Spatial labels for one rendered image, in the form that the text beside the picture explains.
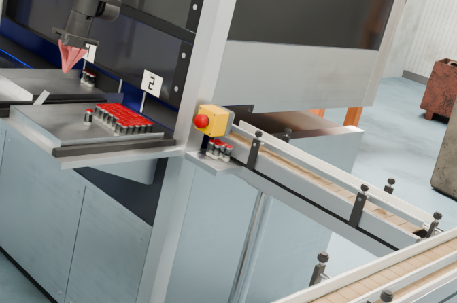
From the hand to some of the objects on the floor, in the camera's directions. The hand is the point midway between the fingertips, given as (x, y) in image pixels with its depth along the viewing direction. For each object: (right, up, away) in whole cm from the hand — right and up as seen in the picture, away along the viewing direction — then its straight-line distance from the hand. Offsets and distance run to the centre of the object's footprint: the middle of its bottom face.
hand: (65, 69), depth 160 cm
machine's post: (+8, -102, +54) cm, 116 cm away
